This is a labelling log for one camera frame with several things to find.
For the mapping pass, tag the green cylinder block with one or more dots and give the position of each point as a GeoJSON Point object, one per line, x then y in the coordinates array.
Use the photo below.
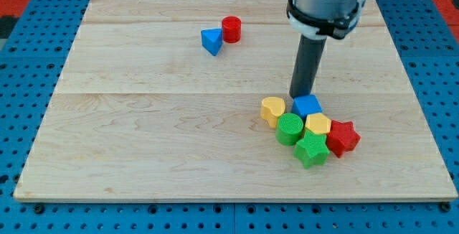
{"type": "Point", "coordinates": [289, 129]}

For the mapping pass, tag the yellow heart block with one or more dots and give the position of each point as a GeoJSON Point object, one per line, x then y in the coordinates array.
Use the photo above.
{"type": "Point", "coordinates": [272, 108]}

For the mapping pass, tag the red cylinder block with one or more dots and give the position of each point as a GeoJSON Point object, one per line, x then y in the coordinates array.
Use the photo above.
{"type": "Point", "coordinates": [231, 29]}

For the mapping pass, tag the yellow hexagon block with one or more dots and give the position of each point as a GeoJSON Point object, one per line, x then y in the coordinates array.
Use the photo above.
{"type": "Point", "coordinates": [318, 123]}

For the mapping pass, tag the light wooden board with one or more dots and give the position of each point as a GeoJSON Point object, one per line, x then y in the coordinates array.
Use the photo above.
{"type": "Point", "coordinates": [143, 113]}

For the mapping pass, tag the blue cube block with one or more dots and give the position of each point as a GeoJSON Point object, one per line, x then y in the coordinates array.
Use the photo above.
{"type": "Point", "coordinates": [305, 105]}

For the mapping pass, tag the red star block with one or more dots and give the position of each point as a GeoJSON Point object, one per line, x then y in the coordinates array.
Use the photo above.
{"type": "Point", "coordinates": [342, 138]}

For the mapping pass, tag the blue triangle block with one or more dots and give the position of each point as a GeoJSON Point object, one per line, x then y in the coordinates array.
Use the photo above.
{"type": "Point", "coordinates": [212, 40]}

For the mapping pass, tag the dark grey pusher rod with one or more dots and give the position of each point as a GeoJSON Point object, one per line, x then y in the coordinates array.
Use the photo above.
{"type": "Point", "coordinates": [306, 66]}

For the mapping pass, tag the green star block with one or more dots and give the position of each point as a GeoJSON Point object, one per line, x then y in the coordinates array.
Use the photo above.
{"type": "Point", "coordinates": [311, 150]}

